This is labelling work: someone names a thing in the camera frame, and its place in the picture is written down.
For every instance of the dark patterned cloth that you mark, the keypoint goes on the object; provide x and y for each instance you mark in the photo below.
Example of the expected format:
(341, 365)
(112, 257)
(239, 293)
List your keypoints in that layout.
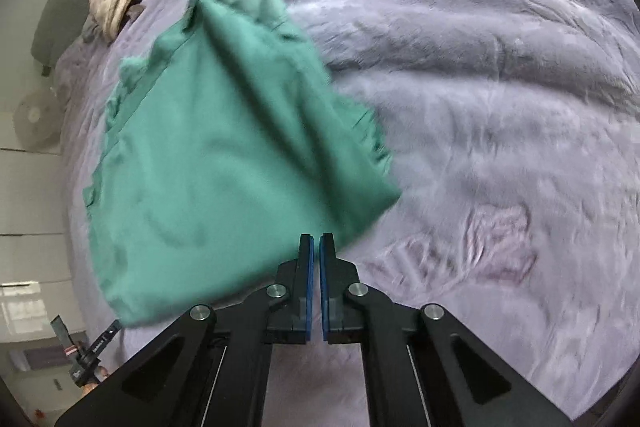
(92, 29)

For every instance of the white wardrobe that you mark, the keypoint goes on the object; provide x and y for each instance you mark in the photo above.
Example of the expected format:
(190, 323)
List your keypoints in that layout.
(35, 217)

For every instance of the person's left hand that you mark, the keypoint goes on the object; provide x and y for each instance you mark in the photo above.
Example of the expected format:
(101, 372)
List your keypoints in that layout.
(97, 374)

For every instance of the purple fleece blanket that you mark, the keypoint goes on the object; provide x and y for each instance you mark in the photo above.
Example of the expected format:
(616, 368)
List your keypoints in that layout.
(475, 107)

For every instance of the green work jacket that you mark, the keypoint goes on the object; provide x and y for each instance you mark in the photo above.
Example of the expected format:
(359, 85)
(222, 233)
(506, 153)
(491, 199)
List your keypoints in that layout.
(225, 157)

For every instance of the white electric fan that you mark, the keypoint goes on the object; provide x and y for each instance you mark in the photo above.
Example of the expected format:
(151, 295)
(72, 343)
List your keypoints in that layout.
(36, 122)

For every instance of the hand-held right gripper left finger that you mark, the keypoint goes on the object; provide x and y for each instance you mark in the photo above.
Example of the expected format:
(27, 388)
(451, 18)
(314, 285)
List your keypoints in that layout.
(306, 292)

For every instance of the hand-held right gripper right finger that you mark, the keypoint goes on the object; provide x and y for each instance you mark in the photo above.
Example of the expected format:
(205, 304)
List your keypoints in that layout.
(326, 292)

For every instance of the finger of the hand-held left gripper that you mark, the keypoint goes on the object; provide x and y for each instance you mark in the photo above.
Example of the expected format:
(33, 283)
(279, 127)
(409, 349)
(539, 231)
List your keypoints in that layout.
(61, 331)

